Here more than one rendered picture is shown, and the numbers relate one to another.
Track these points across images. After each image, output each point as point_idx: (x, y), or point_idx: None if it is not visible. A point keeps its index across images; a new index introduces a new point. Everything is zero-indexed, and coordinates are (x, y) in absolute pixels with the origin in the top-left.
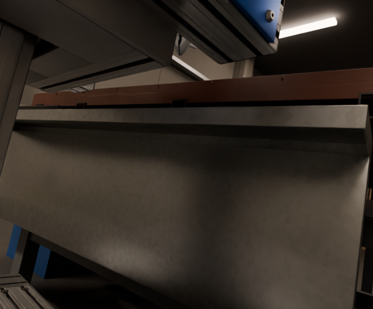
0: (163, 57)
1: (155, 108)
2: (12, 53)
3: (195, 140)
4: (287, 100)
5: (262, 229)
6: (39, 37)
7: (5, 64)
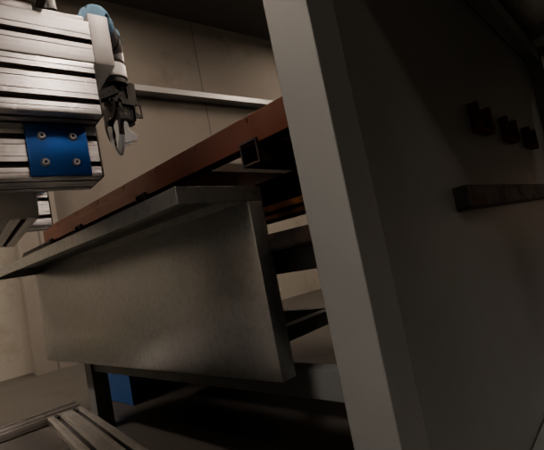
0: (30, 214)
1: (89, 227)
2: None
3: (161, 228)
4: (203, 167)
5: (212, 289)
6: None
7: None
